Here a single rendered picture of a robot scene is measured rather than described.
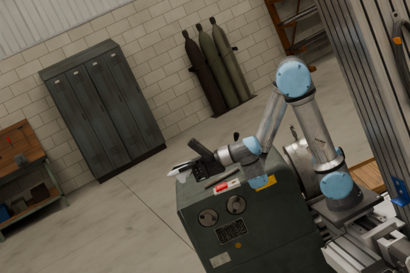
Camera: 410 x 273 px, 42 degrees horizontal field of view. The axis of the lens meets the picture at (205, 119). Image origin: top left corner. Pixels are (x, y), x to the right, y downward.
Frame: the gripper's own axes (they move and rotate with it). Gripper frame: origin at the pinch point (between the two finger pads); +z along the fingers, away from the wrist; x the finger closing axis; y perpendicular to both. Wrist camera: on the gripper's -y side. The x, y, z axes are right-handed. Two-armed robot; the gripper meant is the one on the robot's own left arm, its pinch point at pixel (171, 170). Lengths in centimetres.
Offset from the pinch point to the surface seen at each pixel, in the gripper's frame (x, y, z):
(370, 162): 112, 55, -74
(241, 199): 53, 34, -9
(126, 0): 690, -182, 183
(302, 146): 78, 26, -44
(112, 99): 607, -38, 244
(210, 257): 50, 56, 15
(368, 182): 89, 58, -69
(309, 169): 71, 36, -43
